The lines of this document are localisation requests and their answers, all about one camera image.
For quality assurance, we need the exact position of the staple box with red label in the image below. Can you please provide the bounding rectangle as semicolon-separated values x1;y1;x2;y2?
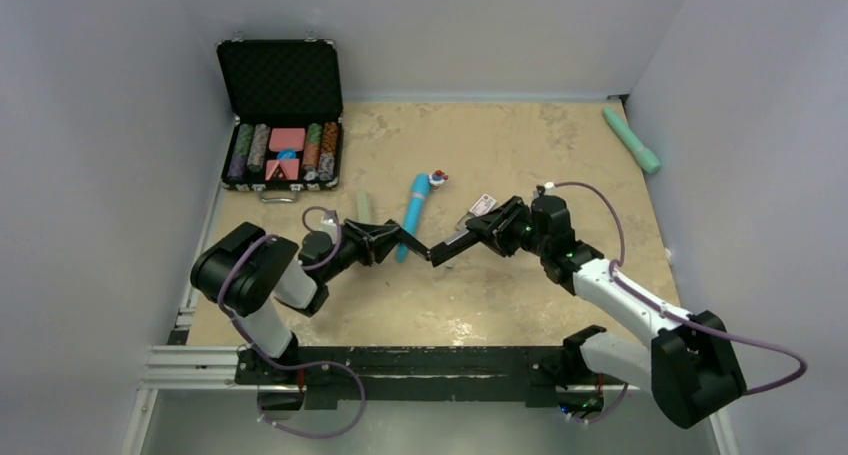
456;194;497;232

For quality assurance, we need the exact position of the blue cylindrical tube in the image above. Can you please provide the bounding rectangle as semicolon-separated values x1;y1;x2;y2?
402;173;430;235

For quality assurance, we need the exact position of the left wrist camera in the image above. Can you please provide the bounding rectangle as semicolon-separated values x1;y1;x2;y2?
320;214;339;243

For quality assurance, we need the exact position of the small colourful figurine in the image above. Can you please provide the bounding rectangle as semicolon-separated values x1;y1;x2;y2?
428;170;449;190

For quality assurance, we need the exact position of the grey-green stapler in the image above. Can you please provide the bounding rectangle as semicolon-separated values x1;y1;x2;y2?
355;190;372;224

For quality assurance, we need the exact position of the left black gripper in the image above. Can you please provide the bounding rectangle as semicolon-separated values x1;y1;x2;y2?
319;217;401;283

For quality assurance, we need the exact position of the black poker chip case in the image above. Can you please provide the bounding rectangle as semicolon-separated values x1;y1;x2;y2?
215;39;345;194

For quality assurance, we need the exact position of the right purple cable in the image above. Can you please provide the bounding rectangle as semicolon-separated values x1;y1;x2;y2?
549;180;810;397

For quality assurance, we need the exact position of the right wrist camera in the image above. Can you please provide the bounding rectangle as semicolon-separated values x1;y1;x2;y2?
533;182;556;199

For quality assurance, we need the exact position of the mint green tube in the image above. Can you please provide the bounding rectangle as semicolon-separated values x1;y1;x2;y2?
602;108;661;174

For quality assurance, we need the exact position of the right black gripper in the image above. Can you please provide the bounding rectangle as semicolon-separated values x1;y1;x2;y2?
467;196;550;257

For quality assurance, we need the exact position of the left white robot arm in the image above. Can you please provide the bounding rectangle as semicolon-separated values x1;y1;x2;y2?
190;220;407;384

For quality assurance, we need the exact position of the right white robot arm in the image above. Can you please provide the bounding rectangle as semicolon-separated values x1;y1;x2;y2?
465;195;747;428

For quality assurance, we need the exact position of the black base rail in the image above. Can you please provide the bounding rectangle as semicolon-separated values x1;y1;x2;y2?
139;342;664;414

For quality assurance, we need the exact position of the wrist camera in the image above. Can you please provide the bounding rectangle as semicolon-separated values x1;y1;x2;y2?
320;214;339;243
533;182;556;199

